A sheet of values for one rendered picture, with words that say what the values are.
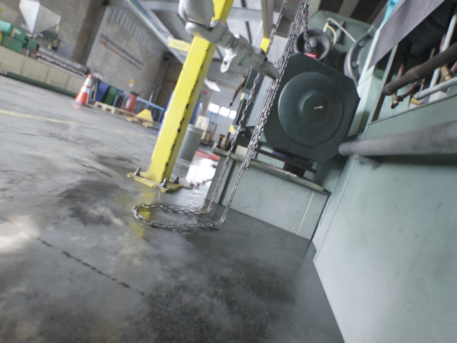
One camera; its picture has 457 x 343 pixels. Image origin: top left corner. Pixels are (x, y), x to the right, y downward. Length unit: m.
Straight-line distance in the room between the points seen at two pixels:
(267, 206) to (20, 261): 1.04
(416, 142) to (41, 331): 0.65
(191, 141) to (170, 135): 1.34
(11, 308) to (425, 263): 0.66
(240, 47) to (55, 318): 0.80
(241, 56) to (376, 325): 0.80
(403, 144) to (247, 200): 0.94
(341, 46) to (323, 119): 1.23
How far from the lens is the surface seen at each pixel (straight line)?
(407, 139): 0.50
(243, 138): 1.30
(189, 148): 2.60
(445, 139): 0.42
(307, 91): 1.14
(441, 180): 0.55
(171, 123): 1.27
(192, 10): 0.71
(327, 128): 1.18
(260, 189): 1.29
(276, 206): 1.31
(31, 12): 8.67
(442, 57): 0.78
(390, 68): 1.34
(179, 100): 1.28
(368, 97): 1.60
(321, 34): 2.16
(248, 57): 0.86
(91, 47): 12.48
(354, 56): 2.04
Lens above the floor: 0.34
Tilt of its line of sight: 4 degrees down
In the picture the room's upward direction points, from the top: 20 degrees clockwise
